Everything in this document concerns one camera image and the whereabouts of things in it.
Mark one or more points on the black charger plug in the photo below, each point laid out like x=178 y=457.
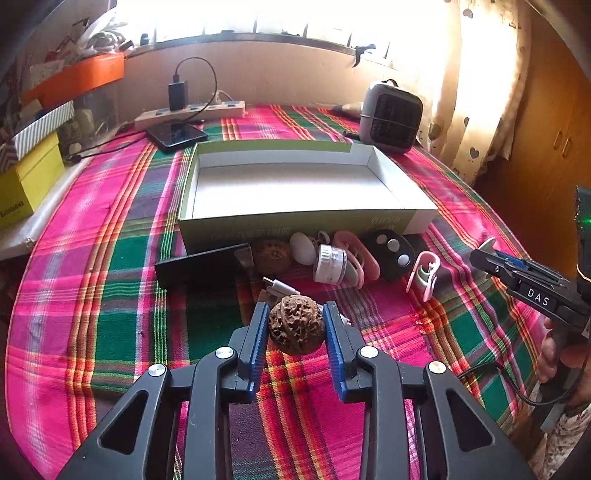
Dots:
x=177 y=94

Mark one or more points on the green white cardboard tray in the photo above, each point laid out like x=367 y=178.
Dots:
x=244 y=191

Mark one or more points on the orange tray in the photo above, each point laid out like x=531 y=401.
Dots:
x=76 y=80

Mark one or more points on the white egg-shaped object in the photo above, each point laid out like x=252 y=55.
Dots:
x=303 y=249

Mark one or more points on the striped grey box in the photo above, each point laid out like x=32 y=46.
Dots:
x=16 y=148

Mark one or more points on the white power strip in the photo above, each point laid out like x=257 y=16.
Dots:
x=193 y=112

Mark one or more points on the grey portable heater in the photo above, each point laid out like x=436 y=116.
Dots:
x=390 y=118

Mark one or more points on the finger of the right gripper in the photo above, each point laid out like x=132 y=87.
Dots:
x=512 y=262
x=492 y=262

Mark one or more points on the pink white clip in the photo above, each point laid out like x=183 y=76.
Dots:
x=424 y=275

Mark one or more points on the person's right hand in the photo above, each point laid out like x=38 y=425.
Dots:
x=572 y=356

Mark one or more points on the black smartphone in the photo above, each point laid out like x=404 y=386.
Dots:
x=170 y=137

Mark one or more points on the brown carved walnut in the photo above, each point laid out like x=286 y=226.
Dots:
x=296 y=325
x=271 y=257

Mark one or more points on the yellow box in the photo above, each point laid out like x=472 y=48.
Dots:
x=25 y=185

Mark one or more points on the pink oval clip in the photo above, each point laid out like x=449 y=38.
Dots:
x=359 y=258

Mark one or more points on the heart pattern curtain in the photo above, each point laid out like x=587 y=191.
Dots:
x=474 y=59

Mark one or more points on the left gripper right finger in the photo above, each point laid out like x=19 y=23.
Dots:
x=342 y=342

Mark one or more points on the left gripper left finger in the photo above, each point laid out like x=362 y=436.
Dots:
x=249 y=343

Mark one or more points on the wooden wardrobe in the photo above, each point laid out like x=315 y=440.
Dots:
x=533 y=191

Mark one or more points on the black three-button key fob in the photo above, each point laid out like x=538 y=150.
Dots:
x=394 y=254

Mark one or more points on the black remote control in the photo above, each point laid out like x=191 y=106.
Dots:
x=206 y=268

